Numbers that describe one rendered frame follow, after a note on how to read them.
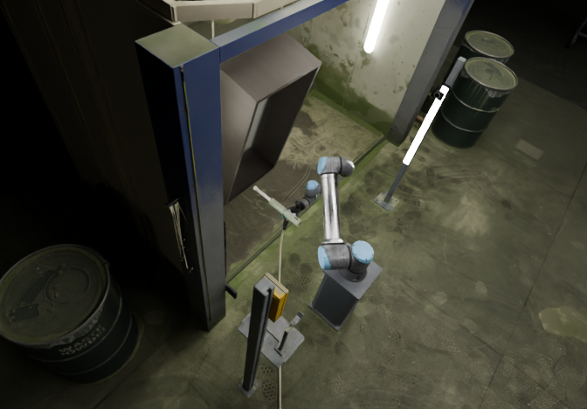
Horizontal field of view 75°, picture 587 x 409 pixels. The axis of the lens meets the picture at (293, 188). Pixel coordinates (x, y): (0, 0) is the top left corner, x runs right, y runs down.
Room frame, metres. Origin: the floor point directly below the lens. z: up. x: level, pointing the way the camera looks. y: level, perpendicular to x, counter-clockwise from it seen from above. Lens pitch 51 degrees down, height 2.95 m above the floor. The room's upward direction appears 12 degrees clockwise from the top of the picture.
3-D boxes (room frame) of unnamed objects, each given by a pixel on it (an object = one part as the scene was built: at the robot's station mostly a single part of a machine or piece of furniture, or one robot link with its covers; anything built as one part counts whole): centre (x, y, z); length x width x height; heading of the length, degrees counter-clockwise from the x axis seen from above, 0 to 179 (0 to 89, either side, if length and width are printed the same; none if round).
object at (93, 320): (0.68, 1.15, 0.44); 0.59 x 0.58 x 0.89; 129
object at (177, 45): (1.01, 0.43, 1.14); 0.18 x 0.18 x 2.29; 59
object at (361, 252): (1.30, -0.50, 0.83); 0.17 x 0.15 x 0.18; 105
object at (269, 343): (0.72, -0.04, 0.78); 0.31 x 0.23 x 0.01; 59
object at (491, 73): (3.80, -1.80, 0.86); 0.54 x 0.54 x 0.01
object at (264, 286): (0.60, 0.03, 0.82); 0.06 x 0.06 x 1.64; 59
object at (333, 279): (1.30, -0.51, 0.32); 0.31 x 0.31 x 0.64; 59
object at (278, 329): (0.74, -0.05, 0.95); 0.26 x 0.15 x 0.32; 59
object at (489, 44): (4.44, -1.89, 0.86); 0.54 x 0.54 x 0.01
